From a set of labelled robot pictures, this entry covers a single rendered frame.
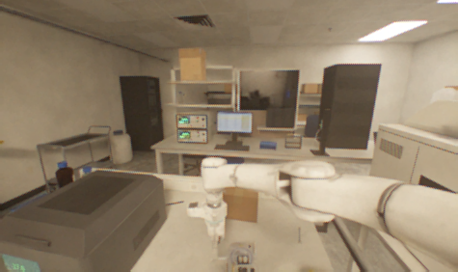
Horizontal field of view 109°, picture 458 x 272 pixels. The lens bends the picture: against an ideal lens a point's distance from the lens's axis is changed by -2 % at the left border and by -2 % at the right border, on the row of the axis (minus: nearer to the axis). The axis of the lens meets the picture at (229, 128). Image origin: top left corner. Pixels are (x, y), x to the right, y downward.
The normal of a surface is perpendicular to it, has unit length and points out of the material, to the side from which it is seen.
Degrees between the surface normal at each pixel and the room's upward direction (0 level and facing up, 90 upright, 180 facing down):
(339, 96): 90
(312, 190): 80
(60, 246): 51
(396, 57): 90
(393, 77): 90
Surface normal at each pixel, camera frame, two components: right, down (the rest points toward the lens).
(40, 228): -0.11, -0.45
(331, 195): -0.75, -0.06
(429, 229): -0.98, -0.15
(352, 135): -0.15, 0.21
